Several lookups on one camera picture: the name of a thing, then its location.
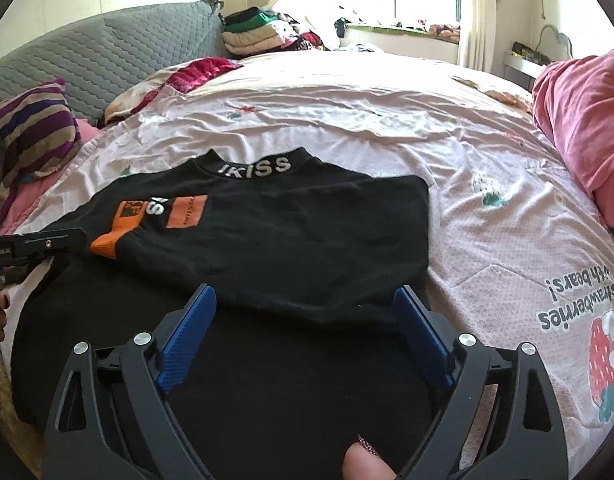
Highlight pink strawberry printed blanket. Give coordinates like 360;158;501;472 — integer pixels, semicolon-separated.
14;52;614;466

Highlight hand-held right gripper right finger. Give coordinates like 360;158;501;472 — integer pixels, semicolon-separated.
393;285;570;480

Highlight pink cloth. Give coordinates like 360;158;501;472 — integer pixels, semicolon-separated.
532;46;614;256

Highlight black shirt with orange patches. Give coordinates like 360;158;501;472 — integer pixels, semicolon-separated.
9;147;438;480

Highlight white windowsill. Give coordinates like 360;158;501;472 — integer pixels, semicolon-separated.
344;22;460;66

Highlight heap of mixed clothes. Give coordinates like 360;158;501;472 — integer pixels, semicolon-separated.
287;7;388;56

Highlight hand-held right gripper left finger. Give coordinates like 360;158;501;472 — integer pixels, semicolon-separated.
42;282;222;480

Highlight white bent wire frame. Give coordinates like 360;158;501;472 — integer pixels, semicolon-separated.
539;24;575;57

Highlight pile of folded clothes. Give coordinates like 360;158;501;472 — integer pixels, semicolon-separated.
222;6;308;53

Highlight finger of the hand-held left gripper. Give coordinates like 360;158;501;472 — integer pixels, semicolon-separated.
0;228;88;268

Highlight grey quilted cover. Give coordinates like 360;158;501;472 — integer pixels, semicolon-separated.
0;0;228;121

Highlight white curtain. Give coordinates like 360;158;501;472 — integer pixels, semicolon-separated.
457;0;498;73

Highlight person's right hand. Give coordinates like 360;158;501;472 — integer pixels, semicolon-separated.
342;435;398;480

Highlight cream and red floral quilt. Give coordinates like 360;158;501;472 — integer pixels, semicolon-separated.
104;56;245;126

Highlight white shelf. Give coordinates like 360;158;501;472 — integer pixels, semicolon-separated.
504;40;552;81

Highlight purple striped pillow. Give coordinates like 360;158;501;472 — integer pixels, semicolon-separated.
0;77;82;221

